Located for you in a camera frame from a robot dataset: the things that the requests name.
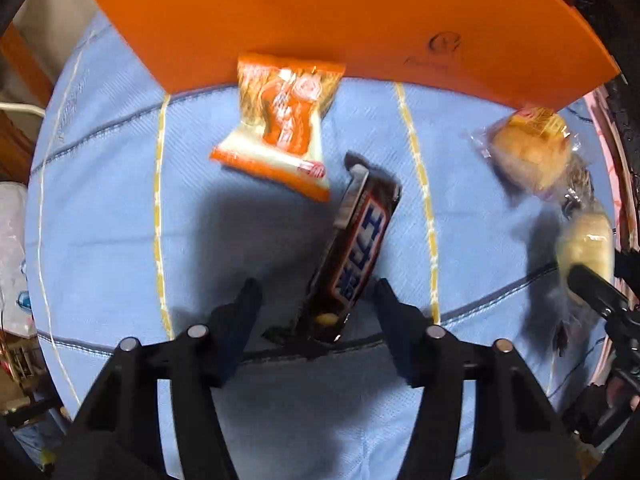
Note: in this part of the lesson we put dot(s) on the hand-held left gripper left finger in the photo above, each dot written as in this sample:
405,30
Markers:
245,320

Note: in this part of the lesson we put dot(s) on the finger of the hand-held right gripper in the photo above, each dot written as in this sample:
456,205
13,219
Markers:
595,290

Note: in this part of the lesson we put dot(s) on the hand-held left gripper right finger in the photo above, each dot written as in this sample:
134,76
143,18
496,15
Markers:
397,325

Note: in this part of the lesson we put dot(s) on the clear bread packet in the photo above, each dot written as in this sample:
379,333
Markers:
587,245

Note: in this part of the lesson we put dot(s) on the brown chocolate bar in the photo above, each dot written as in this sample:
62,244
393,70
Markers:
357,245

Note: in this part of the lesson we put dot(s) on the orange cardboard box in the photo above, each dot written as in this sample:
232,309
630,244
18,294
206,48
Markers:
325,20

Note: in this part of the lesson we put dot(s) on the dark carved wooden furniture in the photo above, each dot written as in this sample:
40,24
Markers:
627,160

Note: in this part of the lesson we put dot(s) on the yellow label bread packet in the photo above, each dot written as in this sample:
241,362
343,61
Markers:
530,155

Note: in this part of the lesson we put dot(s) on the orange white snack packet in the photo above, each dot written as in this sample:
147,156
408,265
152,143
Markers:
280,130

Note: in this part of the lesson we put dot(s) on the white plastic bag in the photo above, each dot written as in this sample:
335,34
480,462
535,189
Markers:
12,260

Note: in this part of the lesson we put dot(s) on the carved wooden chair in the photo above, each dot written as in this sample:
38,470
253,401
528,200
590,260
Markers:
20,60

